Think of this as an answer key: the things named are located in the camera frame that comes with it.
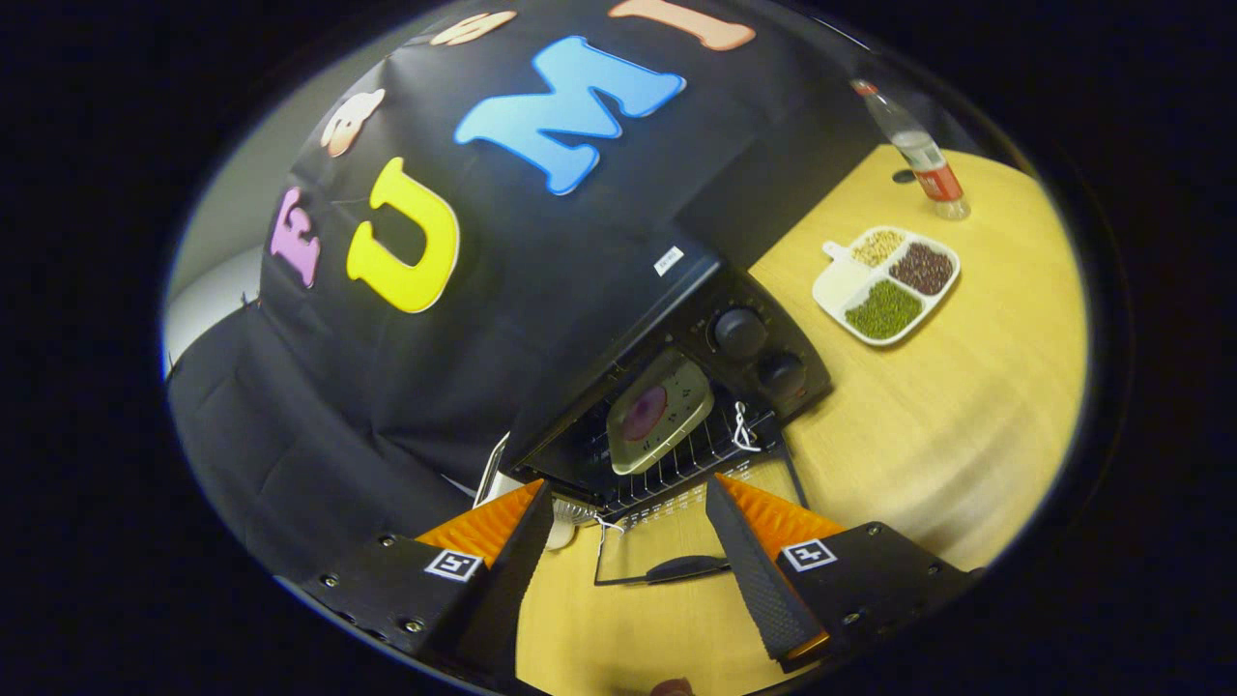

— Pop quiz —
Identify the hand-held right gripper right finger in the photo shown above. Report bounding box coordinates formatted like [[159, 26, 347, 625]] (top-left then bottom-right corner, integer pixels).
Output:
[[704, 472, 979, 675]]

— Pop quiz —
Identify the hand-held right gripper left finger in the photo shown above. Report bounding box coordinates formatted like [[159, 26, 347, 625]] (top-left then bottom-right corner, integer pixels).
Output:
[[290, 478, 556, 689]]

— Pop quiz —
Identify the pink round food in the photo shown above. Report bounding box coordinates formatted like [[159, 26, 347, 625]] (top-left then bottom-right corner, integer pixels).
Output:
[[620, 386, 669, 444]]

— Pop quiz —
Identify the black electric oven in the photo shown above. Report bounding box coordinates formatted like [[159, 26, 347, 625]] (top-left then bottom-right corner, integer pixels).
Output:
[[503, 227, 835, 588]]

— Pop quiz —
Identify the black backdrop cloth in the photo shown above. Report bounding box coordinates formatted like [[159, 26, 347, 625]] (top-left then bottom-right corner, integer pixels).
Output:
[[166, 0, 929, 581]]

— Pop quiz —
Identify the pile of green beans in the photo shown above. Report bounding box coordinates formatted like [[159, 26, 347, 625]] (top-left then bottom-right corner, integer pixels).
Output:
[[844, 280, 924, 340]]

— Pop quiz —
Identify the white divided dish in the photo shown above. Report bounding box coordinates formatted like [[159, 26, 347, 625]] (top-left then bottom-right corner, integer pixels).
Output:
[[811, 224, 963, 347]]

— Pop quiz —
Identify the pile of dark red beans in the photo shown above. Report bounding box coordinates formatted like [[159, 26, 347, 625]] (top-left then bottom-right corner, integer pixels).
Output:
[[889, 242, 956, 297]]

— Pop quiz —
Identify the pile of yellow beans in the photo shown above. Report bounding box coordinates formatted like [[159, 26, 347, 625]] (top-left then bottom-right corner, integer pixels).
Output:
[[850, 229, 907, 269]]

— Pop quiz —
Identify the clear plastic bottle red label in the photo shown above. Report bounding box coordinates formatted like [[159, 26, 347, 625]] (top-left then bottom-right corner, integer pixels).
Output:
[[849, 78, 971, 222]]

